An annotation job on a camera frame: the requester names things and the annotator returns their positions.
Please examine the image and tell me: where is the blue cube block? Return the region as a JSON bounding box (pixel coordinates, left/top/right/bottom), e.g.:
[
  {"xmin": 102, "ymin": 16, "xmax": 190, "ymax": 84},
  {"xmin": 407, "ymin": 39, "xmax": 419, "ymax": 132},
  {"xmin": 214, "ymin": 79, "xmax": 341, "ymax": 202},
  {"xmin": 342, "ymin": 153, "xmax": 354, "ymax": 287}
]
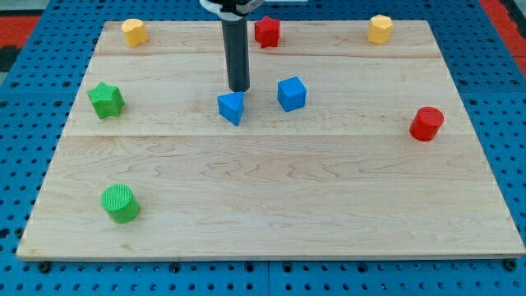
[{"xmin": 277, "ymin": 76, "xmax": 307, "ymax": 112}]

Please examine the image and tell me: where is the wooden board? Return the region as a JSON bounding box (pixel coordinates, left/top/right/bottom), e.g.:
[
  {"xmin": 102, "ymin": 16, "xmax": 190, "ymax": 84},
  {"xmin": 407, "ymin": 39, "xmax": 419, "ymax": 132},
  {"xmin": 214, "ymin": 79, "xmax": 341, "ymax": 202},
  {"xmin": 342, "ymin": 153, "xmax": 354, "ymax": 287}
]
[{"xmin": 16, "ymin": 21, "xmax": 525, "ymax": 262}]

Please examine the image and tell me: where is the blue triangular prism block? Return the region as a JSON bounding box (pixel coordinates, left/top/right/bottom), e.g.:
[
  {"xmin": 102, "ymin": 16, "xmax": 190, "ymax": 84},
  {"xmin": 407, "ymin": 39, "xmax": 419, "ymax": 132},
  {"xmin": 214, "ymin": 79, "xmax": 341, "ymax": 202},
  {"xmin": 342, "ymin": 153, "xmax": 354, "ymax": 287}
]
[{"xmin": 217, "ymin": 91, "xmax": 244, "ymax": 126}]

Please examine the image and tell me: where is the red star block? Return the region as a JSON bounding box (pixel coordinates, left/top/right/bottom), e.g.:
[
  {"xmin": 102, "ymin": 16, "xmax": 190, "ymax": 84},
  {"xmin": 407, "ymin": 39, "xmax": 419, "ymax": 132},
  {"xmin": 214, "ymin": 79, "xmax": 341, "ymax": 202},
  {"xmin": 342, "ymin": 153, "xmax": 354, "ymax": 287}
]
[{"xmin": 254, "ymin": 16, "xmax": 281, "ymax": 48}]

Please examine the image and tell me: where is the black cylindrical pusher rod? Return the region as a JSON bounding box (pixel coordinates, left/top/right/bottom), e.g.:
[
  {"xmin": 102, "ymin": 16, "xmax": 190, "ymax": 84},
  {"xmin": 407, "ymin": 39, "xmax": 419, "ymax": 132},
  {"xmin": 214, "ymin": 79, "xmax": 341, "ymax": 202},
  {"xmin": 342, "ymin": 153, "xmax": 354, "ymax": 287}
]
[{"xmin": 221, "ymin": 17, "xmax": 250, "ymax": 92}]

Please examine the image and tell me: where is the green cylinder block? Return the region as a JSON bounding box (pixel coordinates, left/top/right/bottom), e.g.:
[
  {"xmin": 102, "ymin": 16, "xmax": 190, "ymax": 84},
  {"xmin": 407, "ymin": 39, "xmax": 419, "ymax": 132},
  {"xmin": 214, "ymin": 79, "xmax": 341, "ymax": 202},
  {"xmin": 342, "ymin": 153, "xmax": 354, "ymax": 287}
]
[{"xmin": 100, "ymin": 184, "xmax": 140, "ymax": 224}]

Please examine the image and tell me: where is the green star block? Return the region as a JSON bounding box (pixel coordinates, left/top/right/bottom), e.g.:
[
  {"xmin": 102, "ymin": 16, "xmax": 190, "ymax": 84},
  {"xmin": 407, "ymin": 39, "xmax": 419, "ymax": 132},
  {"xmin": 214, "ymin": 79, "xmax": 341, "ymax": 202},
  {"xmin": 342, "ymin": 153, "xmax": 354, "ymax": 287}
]
[{"xmin": 87, "ymin": 81, "xmax": 125, "ymax": 119}]

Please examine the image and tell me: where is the red cylinder block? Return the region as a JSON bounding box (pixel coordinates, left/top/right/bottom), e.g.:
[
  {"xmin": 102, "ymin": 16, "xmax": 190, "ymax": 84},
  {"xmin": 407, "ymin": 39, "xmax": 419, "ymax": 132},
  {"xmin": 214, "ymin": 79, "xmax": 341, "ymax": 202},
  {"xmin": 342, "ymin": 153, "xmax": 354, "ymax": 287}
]
[{"xmin": 409, "ymin": 106, "xmax": 445, "ymax": 141}]

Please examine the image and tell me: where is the yellow hexagon block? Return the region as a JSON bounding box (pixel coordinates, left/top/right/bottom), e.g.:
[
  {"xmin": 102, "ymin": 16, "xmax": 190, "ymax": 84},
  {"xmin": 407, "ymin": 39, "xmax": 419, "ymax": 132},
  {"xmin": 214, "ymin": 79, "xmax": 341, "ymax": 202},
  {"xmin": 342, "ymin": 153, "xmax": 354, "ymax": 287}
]
[{"xmin": 367, "ymin": 15, "xmax": 394, "ymax": 44}]

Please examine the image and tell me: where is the yellow heart block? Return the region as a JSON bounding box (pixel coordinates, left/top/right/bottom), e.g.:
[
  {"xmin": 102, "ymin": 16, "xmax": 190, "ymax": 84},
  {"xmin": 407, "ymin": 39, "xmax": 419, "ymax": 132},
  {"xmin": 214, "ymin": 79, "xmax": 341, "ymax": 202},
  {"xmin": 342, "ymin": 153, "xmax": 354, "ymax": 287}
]
[{"xmin": 121, "ymin": 19, "xmax": 149, "ymax": 48}]

